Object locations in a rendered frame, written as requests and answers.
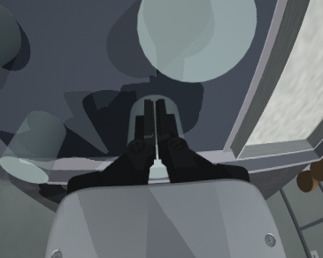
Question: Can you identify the clear glass jar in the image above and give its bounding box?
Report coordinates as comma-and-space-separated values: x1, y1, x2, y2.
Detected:
0, 111, 66, 184
127, 95, 185, 178
0, 5, 21, 68
137, 0, 257, 83

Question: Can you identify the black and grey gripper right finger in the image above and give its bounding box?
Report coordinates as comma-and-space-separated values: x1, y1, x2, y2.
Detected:
156, 99, 250, 184

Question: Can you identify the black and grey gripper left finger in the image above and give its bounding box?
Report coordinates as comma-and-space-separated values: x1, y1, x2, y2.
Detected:
67, 100, 157, 194

